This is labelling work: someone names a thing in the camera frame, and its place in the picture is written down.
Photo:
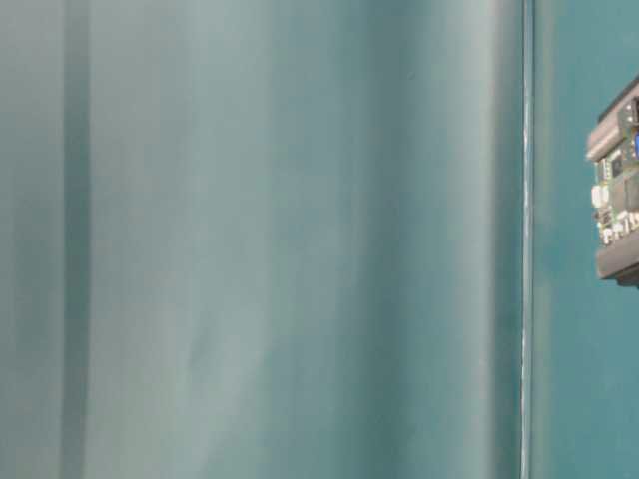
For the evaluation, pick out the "green PCB board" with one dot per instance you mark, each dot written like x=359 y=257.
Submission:
x=614 y=196

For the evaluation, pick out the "black bench vise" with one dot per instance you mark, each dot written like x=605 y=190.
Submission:
x=618 y=262

